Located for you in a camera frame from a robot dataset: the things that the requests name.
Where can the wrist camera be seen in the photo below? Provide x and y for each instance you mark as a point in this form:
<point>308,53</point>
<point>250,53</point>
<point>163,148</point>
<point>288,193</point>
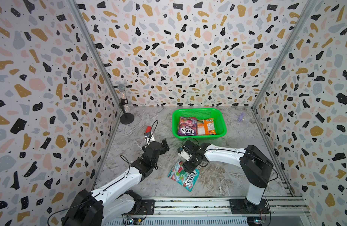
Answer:
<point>182,153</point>
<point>149,137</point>

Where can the teal Fox's candy bag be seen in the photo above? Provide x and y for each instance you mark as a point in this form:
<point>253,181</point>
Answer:
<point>183,178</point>

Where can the black stand with clear tube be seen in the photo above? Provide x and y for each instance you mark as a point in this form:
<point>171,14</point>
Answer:
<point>127,117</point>

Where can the orange candy bag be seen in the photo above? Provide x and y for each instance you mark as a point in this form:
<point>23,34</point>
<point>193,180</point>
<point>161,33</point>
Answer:
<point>206,127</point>

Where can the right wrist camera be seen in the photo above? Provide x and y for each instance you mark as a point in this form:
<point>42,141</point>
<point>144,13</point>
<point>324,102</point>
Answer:
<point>182,153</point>

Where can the small red block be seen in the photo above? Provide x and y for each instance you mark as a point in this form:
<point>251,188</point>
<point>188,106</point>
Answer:
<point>148,129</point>

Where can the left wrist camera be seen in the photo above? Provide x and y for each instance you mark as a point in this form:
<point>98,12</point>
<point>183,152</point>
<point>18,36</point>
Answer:
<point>149,137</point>

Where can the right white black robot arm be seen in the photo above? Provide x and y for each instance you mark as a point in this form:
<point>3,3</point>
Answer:
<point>256,166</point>

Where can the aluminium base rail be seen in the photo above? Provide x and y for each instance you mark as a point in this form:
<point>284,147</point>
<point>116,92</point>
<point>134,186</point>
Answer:
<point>232,211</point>

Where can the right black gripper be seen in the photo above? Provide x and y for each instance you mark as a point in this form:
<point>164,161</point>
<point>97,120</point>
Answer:
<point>186,167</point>

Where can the green plastic basket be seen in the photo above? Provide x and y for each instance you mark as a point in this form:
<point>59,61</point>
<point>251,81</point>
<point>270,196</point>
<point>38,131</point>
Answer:
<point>200,114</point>

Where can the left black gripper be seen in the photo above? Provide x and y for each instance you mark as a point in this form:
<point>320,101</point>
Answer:
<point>162,150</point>

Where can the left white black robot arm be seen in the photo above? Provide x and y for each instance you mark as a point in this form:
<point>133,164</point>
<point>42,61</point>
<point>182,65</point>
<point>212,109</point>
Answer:
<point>116,198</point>

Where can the small purple object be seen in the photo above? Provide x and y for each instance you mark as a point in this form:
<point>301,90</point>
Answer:
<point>241,117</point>

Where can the purple Fox's candy bag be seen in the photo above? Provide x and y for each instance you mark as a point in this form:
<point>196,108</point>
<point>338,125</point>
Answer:
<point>187,126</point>

